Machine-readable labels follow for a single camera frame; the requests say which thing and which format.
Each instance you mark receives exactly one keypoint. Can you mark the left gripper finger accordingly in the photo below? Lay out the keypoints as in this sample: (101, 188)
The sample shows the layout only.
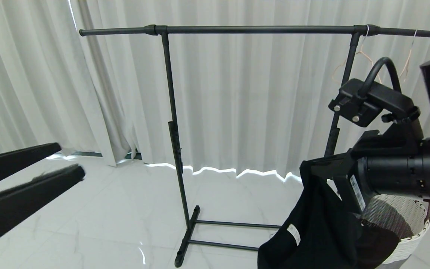
(21, 158)
(32, 198)

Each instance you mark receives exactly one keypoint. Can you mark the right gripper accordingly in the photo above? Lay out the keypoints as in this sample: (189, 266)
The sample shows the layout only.
(394, 172)

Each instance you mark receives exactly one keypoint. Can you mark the black t-shirt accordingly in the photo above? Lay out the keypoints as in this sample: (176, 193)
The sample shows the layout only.
(312, 231)

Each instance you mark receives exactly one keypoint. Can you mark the pink clothes hanger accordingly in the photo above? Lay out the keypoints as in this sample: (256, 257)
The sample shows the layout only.
(409, 56)
(366, 56)

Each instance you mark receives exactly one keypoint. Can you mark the white laundry basket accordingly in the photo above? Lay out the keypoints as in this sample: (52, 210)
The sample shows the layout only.
(413, 243)

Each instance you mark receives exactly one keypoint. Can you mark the black clothes rack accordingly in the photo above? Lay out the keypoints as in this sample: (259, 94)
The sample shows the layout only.
(256, 29)

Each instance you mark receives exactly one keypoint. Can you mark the white curtain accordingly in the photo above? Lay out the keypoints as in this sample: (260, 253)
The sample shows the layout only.
(21, 74)
(256, 104)

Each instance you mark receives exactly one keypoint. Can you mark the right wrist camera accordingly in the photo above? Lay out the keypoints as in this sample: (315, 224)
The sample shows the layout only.
(371, 101)

